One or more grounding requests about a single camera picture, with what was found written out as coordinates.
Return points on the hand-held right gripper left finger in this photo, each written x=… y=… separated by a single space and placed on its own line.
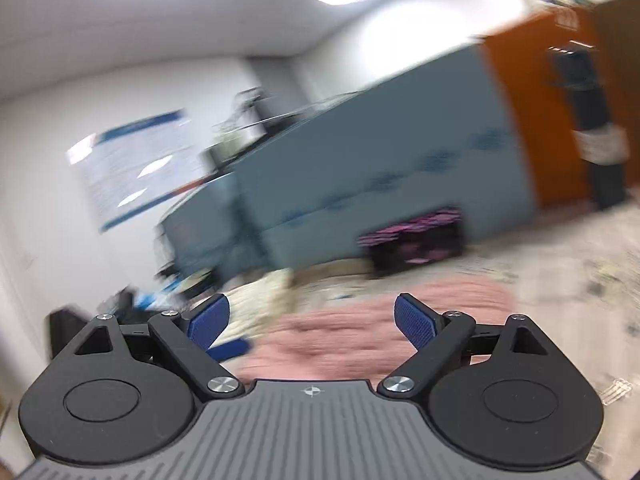
x=209 y=320

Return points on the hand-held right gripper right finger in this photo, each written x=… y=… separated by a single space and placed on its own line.
x=416 y=321

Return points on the pink garment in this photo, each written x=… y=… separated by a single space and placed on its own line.
x=345 y=340

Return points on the cream cloth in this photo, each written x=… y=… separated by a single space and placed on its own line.
x=260 y=295

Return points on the black crate with pink items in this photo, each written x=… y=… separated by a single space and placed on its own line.
x=412 y=240

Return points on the patterned bed sheet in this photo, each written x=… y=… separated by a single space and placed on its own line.
x=565 y=280

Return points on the blue partition panel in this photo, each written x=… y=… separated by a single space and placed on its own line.
x=360 y=175

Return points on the orange cabinet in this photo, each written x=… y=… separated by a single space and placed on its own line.
x=542 y=110

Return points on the dark hanging garment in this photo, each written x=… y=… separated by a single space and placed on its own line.
x=590 y=125

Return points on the wall poster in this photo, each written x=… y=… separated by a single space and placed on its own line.
x=137 y=162

